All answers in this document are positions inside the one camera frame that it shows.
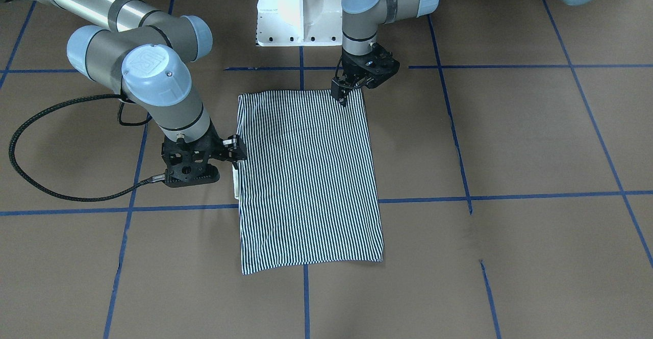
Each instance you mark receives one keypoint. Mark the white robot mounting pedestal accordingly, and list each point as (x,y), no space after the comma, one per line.
(298,23)

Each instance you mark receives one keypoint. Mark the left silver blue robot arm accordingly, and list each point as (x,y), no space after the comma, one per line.
(362,18)

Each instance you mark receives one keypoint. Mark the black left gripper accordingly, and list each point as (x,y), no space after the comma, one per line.
(351,70)

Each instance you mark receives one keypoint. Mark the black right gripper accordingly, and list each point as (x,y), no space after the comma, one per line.
(233,150)

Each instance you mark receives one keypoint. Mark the navy white striped polo shirt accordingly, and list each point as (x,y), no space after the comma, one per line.
(307,190)

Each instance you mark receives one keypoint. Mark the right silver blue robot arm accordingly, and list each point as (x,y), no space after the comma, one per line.
(141,53)

